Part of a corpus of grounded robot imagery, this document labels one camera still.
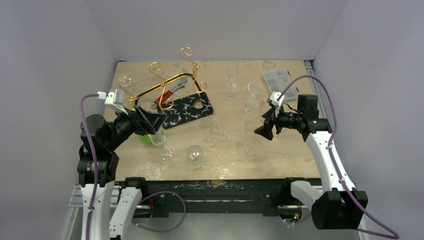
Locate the gold wire wine glass rack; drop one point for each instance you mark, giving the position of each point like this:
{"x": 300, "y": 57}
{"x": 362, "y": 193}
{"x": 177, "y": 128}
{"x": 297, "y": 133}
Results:
{"x": 164, "y": 102}

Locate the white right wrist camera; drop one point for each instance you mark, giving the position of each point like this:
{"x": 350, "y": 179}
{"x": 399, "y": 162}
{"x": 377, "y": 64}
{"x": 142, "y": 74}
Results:
{"x": 275, "y": 100}

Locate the green plastic wine glass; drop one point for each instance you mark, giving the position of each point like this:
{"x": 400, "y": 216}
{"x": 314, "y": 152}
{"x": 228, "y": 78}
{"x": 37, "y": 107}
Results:
{"x": 143, "y": 138}

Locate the clear round wine glass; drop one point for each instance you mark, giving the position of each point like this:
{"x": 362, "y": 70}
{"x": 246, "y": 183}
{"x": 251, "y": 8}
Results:
{"x": 126, "y": 79}

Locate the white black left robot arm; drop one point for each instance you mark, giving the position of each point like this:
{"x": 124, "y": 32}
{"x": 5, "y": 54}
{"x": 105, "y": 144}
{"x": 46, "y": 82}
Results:
{"x": 98, "y": 162}

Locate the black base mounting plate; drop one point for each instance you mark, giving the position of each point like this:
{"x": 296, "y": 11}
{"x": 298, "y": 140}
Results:
{"x": 267, "y": 197}

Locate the clear stemmed glass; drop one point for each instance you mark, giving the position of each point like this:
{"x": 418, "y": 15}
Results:
{"x": 159, "y": 139}

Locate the black marbled rack base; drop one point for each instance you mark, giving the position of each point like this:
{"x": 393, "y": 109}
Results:
{"x": 188, "y": 109}

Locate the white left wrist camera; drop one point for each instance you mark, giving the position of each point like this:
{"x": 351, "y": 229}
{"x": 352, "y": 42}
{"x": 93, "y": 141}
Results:
{"x": 114, "y": 100}

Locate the short ribbed clear goblet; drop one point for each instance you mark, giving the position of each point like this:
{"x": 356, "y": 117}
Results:
{"x": 195, "y": 155}

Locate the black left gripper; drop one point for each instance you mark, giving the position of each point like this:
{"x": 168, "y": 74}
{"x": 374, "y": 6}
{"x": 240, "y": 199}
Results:
{"x": 149, "y": 122}

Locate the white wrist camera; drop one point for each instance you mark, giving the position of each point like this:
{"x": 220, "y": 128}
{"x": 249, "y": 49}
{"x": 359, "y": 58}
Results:
{"x": 275, "y": 100}
{"x": 114, "y": 100}

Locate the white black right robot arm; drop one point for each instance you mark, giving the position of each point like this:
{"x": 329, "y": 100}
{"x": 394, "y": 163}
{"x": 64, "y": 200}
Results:
{"x": 338, "y": 206}

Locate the clear plastic screw box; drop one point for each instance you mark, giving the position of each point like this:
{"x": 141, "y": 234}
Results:
{"x": 277, "y": 79}

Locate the clear tall wine glass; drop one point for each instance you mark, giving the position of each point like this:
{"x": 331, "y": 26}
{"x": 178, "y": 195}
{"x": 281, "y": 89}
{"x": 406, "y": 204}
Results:
{"x": 253, "y": 89}

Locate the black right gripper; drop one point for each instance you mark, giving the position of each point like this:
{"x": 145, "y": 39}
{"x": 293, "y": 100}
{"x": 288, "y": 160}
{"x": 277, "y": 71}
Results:
{"x": 273, "y": 121}

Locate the clear champagne flute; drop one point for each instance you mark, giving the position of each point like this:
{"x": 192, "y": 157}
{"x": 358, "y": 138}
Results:
{"x": 232, "y": 80}

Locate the red handled adjustable wrench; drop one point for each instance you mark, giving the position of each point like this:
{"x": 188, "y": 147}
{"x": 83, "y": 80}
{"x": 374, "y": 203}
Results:
{"x": 180, "y": 83}

